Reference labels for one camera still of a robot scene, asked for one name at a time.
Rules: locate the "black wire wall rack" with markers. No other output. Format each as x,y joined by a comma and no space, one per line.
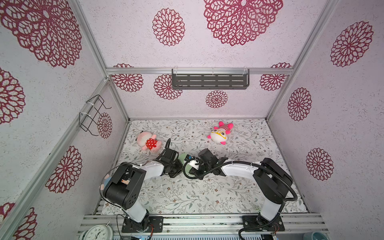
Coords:
88,117

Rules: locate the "striped hat doll plush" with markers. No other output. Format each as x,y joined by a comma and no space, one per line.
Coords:
105,182

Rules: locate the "pink plush red dotted dress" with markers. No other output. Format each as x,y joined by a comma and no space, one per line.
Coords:
148,142

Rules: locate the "white pink owl plush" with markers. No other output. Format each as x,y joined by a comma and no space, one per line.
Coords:
220,134

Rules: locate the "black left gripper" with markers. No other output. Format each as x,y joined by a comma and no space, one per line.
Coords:
180,169

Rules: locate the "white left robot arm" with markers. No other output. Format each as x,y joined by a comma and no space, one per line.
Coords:
123,187

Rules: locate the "white analog clock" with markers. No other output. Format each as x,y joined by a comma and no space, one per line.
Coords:
98,232

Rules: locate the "light green paper sheet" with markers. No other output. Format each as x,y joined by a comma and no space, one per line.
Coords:
185,159

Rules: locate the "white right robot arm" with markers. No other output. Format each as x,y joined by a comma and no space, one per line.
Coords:
273,181

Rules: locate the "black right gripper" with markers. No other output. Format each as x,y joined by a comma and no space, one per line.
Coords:
195,172

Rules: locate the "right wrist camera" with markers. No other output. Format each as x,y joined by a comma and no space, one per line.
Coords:
205,160

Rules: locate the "teal cup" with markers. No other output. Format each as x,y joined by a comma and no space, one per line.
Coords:
315,236

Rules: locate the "grey wall shelf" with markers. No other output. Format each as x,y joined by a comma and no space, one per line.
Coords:
213,81

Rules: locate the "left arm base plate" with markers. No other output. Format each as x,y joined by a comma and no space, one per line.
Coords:
147,225

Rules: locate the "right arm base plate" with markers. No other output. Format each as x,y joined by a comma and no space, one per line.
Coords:
257,223

